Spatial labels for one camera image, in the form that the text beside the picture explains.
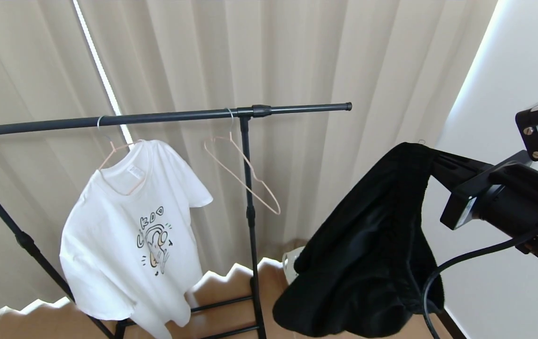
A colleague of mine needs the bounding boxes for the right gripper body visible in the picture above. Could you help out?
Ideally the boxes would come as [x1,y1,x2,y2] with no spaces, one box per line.
[440,151,538,276]

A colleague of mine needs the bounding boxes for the black garment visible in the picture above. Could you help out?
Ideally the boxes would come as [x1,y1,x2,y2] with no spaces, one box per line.
[272,142,445,339]

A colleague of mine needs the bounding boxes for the white printed shirt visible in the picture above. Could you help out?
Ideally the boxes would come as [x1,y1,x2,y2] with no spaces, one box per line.
[59,139,214,339]

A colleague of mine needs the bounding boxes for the pink clothes hanger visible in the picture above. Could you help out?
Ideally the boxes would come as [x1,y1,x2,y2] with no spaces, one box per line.
[96,115,148,196]
[203,108,282,216]

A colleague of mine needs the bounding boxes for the white laundry basket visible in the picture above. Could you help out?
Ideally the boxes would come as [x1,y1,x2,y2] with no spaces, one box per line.
[282,246,307,286]

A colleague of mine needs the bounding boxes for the black clothes rack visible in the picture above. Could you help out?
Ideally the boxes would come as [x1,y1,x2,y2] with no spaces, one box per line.
[0,102,353,339]

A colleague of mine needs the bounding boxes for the beige curtain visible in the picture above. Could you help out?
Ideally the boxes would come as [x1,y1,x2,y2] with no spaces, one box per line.
[0,0,498,317]

